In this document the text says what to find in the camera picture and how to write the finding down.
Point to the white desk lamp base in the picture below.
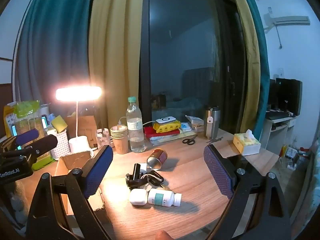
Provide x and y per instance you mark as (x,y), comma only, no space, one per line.
(78,93)

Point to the clear plastic water bottle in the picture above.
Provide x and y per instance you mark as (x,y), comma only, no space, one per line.
(135,130)

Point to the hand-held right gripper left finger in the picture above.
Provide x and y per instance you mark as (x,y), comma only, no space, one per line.
(98,172)

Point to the stack of brown paper cups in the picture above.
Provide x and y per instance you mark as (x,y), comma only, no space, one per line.
(120,142)

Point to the white computer desk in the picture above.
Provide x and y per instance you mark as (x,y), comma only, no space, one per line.
(280,125)

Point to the black computer monitor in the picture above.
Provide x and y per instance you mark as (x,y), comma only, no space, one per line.
(288,95)

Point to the yellow green sponge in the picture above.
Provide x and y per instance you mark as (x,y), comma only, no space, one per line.
(59,123)

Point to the yellow white tissue box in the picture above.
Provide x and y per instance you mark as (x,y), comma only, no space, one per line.
(246,145)

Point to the stainless steel tumbler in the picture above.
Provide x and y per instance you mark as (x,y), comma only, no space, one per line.
(212,127)

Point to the black scissors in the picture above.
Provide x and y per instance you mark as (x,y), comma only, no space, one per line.
(190,142)

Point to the person's right hand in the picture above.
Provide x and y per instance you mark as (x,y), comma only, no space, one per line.
(163,236)

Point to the green cardboard box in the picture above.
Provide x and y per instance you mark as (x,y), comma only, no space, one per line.
(45,161)

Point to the red book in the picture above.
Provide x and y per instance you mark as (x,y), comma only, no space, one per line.
(150,131)

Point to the white power bank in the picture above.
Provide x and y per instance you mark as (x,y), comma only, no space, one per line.
(165,120)

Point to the white air conditioner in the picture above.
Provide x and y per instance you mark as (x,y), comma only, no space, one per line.
(290,20)

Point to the yellow white carton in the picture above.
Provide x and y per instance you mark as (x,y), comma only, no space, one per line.
(8,120)

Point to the white earbud case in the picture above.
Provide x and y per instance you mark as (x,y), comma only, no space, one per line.
(138,197)

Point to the green plastic bag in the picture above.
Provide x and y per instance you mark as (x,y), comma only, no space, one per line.
(26,108)

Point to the brown cardboard lamp packaging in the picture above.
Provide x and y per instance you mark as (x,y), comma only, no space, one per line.
(86,127)

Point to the teal curtain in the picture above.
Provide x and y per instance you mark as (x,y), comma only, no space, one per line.
(262,55)
(55,42)

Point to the small white blue packet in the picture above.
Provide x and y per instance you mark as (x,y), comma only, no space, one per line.
(185,127)

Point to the black cylinder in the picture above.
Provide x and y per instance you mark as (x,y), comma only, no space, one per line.
(137,171)

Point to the metal keys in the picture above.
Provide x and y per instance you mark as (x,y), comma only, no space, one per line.
(215,140)

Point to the white square block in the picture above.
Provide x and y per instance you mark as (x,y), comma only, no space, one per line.
(144,168)

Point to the yellow curtain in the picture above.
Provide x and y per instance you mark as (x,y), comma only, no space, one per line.
(247,55)
(112,55)

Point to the yellow wet wipe packet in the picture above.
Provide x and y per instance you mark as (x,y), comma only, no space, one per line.
(167,127)

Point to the stickered clear glass cup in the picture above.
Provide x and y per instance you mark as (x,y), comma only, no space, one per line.
(103,137)

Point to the beige paper folder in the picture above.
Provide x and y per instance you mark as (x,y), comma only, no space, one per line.
(172,138)

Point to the white paper boxes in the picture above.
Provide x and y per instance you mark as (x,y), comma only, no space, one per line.
(195,122)

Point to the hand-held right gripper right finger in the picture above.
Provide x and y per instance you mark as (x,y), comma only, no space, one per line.
(217,172)

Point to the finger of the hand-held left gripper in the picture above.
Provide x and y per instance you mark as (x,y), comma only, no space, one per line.
(42,142)
(27,136)

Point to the black keyboard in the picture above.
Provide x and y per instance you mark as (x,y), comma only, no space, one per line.
(276,115)

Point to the white woven plastic basket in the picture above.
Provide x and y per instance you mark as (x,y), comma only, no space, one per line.
(61,145)

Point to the white pill bottle green label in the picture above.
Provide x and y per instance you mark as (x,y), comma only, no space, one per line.
(160,197)

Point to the dark glass window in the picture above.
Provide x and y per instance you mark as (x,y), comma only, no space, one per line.
(187,55)

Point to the red tin can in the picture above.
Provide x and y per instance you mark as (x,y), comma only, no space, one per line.
(160,156)

